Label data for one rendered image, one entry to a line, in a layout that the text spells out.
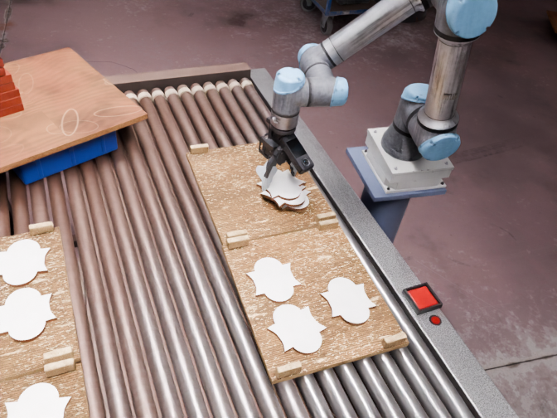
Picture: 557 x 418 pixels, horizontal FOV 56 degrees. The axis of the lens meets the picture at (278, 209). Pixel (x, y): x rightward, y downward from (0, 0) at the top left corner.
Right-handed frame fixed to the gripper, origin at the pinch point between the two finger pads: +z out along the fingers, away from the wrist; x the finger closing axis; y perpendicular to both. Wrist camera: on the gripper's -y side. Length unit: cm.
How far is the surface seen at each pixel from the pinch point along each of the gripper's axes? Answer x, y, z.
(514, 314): -116, -56, 98
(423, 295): -8, -50, 5
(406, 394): 17, -65, 6
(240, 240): 22.1, -10.2, 1.8
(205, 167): 11.0, 22.3, 4.5
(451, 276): -109, -23, 98
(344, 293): 10.3, -38.3, 3.5
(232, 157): 1.3, 21.6, 4.5
